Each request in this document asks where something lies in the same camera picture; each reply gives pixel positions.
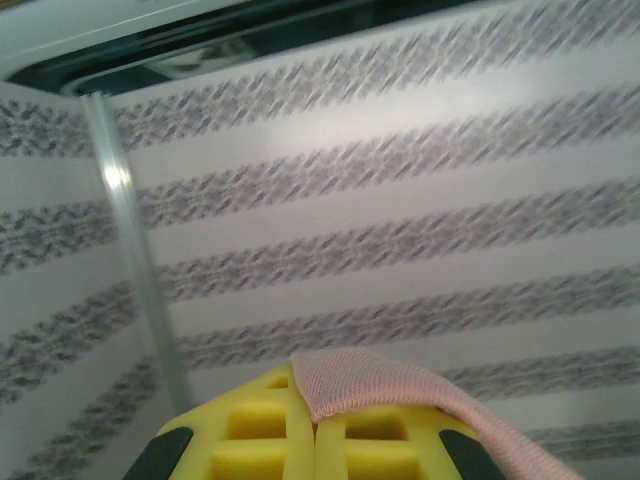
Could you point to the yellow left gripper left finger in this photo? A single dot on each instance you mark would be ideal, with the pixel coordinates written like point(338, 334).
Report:
point(250, 425)

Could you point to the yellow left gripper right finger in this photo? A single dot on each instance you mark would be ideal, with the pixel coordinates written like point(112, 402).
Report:
point(380, 445)

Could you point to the pink t-shirt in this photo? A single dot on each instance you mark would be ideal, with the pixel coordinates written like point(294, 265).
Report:
point(400, 380)

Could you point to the aluminium frame post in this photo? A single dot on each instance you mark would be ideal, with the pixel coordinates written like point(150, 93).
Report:
point(135, 250)

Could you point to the white overhead frame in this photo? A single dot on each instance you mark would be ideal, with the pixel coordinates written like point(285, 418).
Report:
point(75, 30)

